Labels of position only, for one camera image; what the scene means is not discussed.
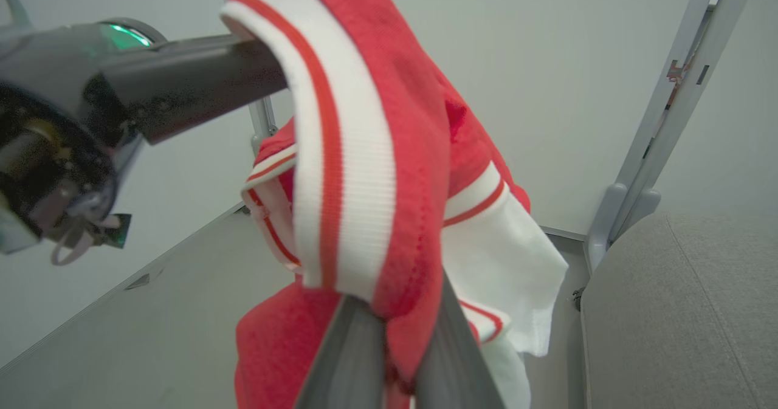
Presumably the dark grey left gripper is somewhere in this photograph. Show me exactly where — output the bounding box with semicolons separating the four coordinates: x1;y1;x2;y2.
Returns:
0;18;288;256

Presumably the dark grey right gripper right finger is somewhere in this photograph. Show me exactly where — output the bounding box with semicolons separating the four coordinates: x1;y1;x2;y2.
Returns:
415;270;506;409

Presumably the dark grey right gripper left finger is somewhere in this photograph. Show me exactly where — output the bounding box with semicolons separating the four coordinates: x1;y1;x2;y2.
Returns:
294;295;388;409

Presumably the red and white knit jacket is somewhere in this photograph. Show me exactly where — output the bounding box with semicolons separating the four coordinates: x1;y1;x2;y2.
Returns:
220;0;570;409

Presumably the grey fabric sofa seat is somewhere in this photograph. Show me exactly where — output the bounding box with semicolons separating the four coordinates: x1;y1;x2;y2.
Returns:
579;210;778;409

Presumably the thin grey metal frame post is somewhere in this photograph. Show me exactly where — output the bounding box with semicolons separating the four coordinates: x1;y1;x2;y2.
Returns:
217;0;279;157

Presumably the white cable loop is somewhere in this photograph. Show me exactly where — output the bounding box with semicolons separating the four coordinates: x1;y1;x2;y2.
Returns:
51;213;122;267

